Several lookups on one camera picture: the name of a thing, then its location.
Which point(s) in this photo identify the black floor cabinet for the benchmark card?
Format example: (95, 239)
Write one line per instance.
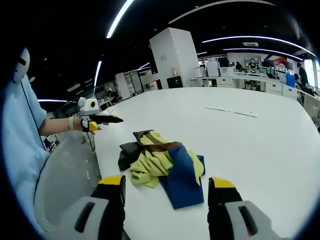
(174, 82)

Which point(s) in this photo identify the yellow blue black garment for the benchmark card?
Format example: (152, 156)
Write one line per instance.
(185, 180)

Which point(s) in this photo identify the white tall appliance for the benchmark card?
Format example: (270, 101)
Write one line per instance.
(212, 68)

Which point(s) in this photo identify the white power strip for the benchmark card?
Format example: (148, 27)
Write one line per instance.
(231, 110)

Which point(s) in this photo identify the blue plastic bin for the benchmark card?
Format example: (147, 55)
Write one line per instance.
(290, 80)

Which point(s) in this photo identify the white cabinet counter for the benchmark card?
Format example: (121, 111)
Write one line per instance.
(272, 87)

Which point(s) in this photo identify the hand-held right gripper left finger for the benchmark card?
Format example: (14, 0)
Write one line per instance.
(100, 220)

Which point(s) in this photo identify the white storage box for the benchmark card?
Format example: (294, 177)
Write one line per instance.
(226, 71)

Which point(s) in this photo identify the red wall banner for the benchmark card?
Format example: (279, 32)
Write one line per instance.
(279, 60)

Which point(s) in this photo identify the white chest-worn device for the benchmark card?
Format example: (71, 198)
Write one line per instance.
(22, 67)

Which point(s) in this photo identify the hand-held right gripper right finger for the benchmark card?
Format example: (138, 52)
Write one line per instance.
(225, 220)

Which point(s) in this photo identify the person's left hand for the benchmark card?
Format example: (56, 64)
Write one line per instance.
(78, 123)

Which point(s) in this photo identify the white square pillar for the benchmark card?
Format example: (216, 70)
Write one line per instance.
(175, 57)

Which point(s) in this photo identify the white ceiling light strip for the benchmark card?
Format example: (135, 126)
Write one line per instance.
(262, 50)
(260, 37)
(52, 100)
(119, 18)
(98, 73)

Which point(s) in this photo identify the white wristband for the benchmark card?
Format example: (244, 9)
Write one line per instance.
(72, 123)

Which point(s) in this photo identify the orange white wall fixture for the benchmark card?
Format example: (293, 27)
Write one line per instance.
(174, 72)

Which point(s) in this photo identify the ceiling air vent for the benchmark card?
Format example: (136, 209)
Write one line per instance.
(250, 44)

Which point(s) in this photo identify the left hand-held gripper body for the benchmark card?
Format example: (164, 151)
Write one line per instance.
(86, 107)

